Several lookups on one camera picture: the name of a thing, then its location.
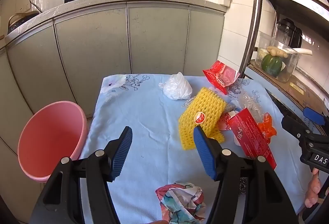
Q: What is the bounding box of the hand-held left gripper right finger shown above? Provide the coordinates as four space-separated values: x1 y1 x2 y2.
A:
193 126 301 224

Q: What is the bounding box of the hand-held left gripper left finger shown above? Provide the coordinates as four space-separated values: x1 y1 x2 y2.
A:
29 126 133 224

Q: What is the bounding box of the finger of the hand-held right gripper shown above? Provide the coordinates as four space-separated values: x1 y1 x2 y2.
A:
303 107 329 127
281 116 313 142

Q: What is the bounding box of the long red cardboard box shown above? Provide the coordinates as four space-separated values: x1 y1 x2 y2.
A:
227 108 277 170

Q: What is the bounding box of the yellow foam fruit net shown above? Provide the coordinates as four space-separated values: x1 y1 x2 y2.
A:
178 87 228 151

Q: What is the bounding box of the pink plastic bucket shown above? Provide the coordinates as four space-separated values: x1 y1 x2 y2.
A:
17 101 88 183

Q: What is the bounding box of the red snack wrapper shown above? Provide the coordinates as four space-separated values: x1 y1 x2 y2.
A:
202 60 241 95

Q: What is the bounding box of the person's right hand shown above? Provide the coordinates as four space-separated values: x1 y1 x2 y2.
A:
305 173 322 208

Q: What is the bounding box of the orange plastic wrapper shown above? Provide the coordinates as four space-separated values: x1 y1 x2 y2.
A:
257 112 277 143

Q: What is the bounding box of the brown cardboard sheet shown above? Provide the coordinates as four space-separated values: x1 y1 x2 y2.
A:
248 60 329 114

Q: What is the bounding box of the light blue floral cloth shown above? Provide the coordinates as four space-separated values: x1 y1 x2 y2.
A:
78 73 313 224

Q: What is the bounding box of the silver steel wool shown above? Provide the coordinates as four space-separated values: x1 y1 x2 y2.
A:
238 176 248 196

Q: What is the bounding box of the clear plastic wrap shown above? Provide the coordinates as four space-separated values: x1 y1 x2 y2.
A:
238 91 265 117

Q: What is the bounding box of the crumpled colourful paper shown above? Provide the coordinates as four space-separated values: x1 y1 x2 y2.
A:
155 182 207 224

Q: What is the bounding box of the clear plastic container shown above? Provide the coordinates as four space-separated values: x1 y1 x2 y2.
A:
256 31 301 83

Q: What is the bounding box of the white radish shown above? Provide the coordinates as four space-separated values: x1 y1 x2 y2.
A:
288 47 313 55

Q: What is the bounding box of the green squash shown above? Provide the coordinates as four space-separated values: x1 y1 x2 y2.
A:
262 54 283 77

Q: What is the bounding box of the ginger root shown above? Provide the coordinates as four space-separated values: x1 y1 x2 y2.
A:
267 46 289 59

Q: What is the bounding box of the white plastic bag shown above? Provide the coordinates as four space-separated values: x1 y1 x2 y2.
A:
158 72 193 100

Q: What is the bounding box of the grey kitchen counter cabinet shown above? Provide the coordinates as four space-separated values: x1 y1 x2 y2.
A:
0 0 229 204

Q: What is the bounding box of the white plastic basin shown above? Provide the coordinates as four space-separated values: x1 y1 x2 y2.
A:
202 0 232 7

